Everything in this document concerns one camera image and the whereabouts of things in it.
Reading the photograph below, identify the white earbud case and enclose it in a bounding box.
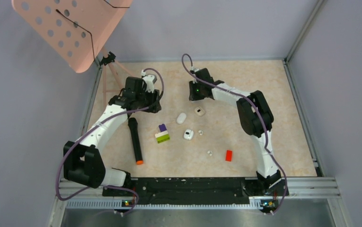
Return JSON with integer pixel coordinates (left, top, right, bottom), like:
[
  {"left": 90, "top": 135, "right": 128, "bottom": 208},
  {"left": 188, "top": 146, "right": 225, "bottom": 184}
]
[
  {"left": 183, "top": 129, "right": 194, "bottom": 140},
  {"left": 176, "top": 113, "right": 187, "bottom": 124}
]

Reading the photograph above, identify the black marker orange cap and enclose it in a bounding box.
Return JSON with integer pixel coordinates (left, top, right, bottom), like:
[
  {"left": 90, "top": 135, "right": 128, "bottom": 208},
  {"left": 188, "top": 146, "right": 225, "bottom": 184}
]
[{"left": 128, "top": 117, "right": 143, "bottom": 165}]

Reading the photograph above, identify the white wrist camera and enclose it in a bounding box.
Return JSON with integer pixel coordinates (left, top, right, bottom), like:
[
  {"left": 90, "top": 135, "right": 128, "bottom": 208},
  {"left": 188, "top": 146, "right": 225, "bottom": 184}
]
[
  {"left": 141, "top": 70, "right": 157, "bottom": 93},
  {"left": 190, "top": 67, "right": 200, "bottom": 84}
]

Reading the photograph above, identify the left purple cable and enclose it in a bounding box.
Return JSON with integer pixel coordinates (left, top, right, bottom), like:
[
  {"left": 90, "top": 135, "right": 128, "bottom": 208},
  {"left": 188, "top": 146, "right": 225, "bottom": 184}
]
[{"left": 55, "top": 68, "right": 165, "bottom": 217}]

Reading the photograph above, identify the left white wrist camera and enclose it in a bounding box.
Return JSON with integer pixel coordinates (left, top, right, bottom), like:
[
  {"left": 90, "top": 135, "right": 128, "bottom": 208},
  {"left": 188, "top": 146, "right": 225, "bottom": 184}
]
[{"left": 141, "top": 70, "right": 157, "bottom": 93}]

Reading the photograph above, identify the red toy brick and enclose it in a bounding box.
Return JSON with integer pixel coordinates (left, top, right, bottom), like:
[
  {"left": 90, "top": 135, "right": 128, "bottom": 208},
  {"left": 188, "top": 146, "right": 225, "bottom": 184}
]
[{"left": 225, "top": 150, "right": 233, "bottom": 162}]

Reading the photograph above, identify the pink perforated music stand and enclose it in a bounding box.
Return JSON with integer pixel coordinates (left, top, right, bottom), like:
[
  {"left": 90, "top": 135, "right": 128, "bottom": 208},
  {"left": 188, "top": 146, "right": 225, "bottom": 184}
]
[{"left": 11, "top": 0, "right": 138, "bottom": 107}]

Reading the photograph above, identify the beige earbud case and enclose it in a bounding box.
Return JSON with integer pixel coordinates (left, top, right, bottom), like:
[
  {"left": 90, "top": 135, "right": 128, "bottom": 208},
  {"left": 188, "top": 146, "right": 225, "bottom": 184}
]
[{"left": 194, "top": 106, "right": 205, "bottom": 117}]

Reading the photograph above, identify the aluminium frame rail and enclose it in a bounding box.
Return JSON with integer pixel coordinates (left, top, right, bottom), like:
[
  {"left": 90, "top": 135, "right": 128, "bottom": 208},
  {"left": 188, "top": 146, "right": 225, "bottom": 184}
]
[{"left": 48, "top": 177, "right": 352, "bottom": 227}]

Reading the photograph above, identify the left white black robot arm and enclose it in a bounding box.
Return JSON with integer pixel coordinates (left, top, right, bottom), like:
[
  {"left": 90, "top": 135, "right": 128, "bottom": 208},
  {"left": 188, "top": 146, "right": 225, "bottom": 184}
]
[{"left": 63, "top": 74, "right": 161, "bottom": 196}]

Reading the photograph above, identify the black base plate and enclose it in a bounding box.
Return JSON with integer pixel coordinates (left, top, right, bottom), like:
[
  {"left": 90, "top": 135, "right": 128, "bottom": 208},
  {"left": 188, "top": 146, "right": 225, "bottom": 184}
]
[{"left": 102, "top": 177, "right": 290, "bottom": 207}]

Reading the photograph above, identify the purple cable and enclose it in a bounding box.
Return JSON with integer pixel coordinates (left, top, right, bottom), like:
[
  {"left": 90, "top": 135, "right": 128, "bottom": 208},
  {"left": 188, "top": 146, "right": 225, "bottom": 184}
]
[
  {"left": 181, "top": 53, "right": 289, "bottom": 216},
  {"left": 55, "top": 68, "right": 165, "bottom": 217}
]

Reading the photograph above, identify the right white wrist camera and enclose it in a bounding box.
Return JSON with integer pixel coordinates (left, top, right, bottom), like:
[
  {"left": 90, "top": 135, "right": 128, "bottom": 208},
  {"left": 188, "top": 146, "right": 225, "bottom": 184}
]
[{"left": 190, "top": 67, "right": 200, "bottom": 84}]

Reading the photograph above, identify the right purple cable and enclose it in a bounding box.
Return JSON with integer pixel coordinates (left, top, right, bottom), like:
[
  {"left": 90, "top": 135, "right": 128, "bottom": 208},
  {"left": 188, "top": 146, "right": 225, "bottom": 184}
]
[{"left": 181, "top": 53, "right": 289, "bottom": 216}]

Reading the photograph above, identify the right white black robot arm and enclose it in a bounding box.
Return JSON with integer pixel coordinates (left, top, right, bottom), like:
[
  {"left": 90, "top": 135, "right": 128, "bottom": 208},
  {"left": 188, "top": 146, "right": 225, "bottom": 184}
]
[{"left": 189, "top": 68, "right": 282, "bottom": 195}]

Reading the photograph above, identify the purple white green block stack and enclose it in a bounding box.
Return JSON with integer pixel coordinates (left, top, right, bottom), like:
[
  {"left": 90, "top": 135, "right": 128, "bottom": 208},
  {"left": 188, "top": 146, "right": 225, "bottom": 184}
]
[{"left": 155, "top": 123, "right": 170, "bottom": 144}]

